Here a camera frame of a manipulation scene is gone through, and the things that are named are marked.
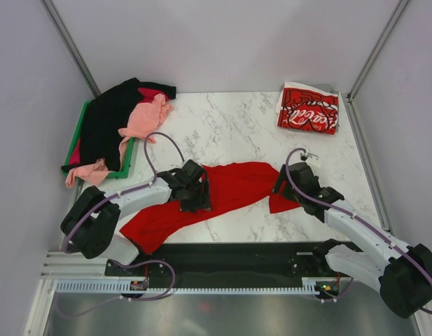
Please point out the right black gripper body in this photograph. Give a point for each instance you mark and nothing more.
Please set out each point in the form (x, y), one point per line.
(298, 197)

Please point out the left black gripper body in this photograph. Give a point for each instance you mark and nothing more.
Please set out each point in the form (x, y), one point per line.
(194, 190)

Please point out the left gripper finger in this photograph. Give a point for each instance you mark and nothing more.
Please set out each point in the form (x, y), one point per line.
(206, 200)
(194, 205)

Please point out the plain red t-shirt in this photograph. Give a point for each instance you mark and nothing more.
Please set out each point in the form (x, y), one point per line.
(230, 187)

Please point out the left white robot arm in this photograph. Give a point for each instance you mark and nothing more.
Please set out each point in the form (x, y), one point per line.
(90, 225)

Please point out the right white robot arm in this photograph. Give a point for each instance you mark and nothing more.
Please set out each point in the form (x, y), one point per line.
(399, 272)

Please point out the green plastic tray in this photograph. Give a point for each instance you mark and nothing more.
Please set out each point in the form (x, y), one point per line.
(125, 168)

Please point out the folded red Coca-Cola t-shirt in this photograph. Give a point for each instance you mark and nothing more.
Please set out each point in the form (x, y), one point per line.
(306, 108)

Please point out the salmon pink t-shirt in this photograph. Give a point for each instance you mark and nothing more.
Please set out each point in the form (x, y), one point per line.
(145, 118)

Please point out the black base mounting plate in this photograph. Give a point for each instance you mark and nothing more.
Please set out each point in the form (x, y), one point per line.
(231, 265)

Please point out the black t-shirt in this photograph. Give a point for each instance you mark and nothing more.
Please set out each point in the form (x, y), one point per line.
(105, 115)

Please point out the magenta t-shirt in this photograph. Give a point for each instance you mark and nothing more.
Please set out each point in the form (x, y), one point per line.
(112, 119)

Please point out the right aluminium frame post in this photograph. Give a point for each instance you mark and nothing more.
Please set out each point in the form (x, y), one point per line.
(386, 32)

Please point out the aluminium frame post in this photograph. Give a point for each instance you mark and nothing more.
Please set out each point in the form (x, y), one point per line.
(386, 32)
(69, 43)

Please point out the white slotted cable duct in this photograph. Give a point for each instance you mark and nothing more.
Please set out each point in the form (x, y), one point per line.
(307, 287)

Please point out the aluminium extrusion rail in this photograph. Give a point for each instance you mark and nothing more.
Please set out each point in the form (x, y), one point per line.
(59, 265)

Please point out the left aluminium frame post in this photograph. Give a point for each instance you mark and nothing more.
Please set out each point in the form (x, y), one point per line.
(69, 43)

